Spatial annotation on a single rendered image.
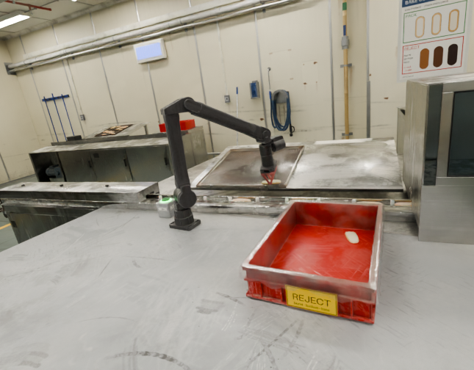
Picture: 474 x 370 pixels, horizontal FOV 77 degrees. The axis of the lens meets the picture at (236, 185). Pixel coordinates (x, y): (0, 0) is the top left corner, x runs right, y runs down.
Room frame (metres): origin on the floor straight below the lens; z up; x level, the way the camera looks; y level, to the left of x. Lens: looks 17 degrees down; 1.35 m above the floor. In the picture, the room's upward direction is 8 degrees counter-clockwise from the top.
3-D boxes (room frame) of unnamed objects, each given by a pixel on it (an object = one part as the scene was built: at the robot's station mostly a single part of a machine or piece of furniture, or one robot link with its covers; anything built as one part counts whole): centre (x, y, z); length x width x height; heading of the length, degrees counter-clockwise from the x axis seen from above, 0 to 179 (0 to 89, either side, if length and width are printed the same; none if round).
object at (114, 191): (1.83, 1.05, 0.89); 1.25 x 0.18 x 0.09; 65
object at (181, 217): (1.21, 0.25, 0.86); 0.12 x 0.09 x 0.08; 57
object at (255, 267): (0.80, -0.23, 0.87); 0.49 x 0.34 x 0.10; 151
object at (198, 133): (5.11, 0.86, 0.44); 0.70 x 0.55 x 0.87; 65
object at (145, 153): (5.17, 1.93, 0.51); 3.00 x 1.26 x 1.03; 65
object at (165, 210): (1.36, 0.35, 0.84); 0.08 x 0.08 x 0.11; 65
